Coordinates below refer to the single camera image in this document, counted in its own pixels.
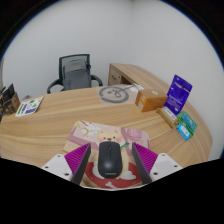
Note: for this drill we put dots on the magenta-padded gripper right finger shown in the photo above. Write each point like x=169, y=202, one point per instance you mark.
x=147, y=159

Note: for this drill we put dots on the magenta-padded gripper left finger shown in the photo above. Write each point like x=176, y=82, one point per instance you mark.
x=76, y=159

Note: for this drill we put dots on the black computer mouse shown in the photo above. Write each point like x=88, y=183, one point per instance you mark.
x=110, y=160

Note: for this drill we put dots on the cartoon print mouse pad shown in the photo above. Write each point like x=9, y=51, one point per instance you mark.
x=90, y=133

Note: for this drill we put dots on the small blue packet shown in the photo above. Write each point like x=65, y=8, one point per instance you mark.
x=183, y=132

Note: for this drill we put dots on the long tan box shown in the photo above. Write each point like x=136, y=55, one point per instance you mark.
x=166, y=117

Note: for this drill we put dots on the green packet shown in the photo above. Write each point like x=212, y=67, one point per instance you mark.
x=189, y=120

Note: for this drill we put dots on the orange-brown small box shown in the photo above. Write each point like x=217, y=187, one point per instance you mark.
x=151, y=100

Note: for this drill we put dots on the round grey printed disc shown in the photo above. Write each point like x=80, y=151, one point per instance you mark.
x=106, y=97

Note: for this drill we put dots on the white sheet with coloured stickers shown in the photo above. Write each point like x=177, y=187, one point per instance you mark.
x=29, y=106

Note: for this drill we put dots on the purple retail package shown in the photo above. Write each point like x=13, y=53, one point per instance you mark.
x=179, y=94

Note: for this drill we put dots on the large brown cardboard box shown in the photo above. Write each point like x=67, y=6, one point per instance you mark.
x=11, y=106

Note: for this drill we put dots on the black mesh office chair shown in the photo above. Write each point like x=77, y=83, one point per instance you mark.
x=76, y=75

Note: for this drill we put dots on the wooden side desk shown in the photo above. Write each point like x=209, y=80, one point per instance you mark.
x=133, y=73

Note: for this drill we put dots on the black open-top box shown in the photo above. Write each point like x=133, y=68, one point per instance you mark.
x=7, y=91

